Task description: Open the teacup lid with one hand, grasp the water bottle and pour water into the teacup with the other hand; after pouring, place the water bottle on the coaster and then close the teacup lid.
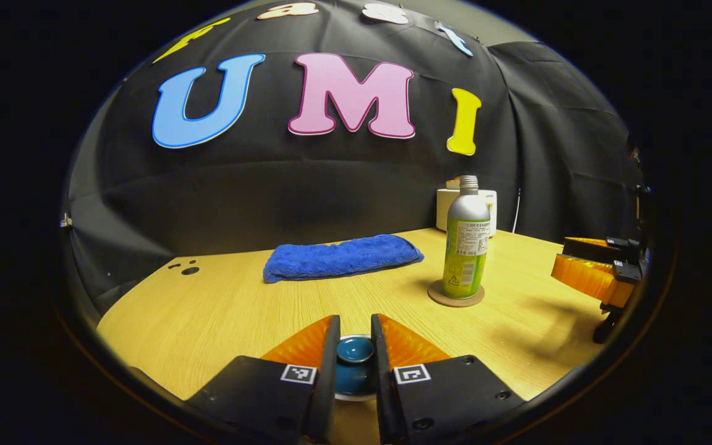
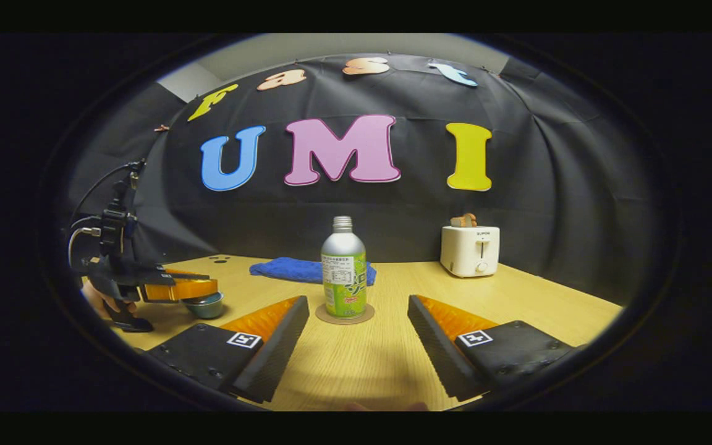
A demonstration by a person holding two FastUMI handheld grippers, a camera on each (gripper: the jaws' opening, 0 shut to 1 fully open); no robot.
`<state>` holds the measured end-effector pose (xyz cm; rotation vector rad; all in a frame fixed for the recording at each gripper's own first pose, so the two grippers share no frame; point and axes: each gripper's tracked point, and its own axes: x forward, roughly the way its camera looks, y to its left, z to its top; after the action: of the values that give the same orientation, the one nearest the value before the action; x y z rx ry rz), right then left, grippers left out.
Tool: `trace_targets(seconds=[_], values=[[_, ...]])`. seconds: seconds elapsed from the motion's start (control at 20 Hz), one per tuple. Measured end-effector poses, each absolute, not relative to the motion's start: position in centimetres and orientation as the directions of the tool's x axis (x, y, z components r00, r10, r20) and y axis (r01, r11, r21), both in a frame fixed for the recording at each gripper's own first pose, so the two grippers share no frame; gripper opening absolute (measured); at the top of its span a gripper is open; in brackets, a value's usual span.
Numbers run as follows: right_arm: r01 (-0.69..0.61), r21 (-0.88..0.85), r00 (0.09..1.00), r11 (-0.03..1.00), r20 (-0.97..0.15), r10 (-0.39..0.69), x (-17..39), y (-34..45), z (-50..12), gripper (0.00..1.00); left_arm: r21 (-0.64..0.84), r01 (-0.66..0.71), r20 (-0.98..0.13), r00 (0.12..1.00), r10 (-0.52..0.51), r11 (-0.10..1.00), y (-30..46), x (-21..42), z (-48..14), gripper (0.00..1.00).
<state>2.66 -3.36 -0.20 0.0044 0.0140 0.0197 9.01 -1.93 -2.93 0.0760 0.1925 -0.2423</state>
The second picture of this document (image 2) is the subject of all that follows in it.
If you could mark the silver green water bottle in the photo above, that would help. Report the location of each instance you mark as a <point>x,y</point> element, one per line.
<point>343,272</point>

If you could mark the round brown coaster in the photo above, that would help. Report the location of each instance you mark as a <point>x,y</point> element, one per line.
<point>331,319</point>

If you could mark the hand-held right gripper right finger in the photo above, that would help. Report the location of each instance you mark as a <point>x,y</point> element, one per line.
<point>433,349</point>

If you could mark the bread slice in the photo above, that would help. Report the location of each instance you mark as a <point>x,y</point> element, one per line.
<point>463,220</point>

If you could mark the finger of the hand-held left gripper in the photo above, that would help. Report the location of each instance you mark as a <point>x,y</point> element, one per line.
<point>183,289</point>
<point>186,274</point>

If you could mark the teal white teacup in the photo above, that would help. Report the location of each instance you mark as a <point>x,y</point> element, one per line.
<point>206,309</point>

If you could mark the white toaster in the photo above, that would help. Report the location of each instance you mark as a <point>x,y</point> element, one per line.
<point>468,250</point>

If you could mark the blue cloth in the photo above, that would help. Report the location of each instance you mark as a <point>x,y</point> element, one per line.
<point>285,269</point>

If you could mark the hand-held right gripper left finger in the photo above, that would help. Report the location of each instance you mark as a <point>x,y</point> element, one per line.
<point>282,346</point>

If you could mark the black backdrop cloth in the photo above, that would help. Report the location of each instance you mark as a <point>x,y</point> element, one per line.
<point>547,185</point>

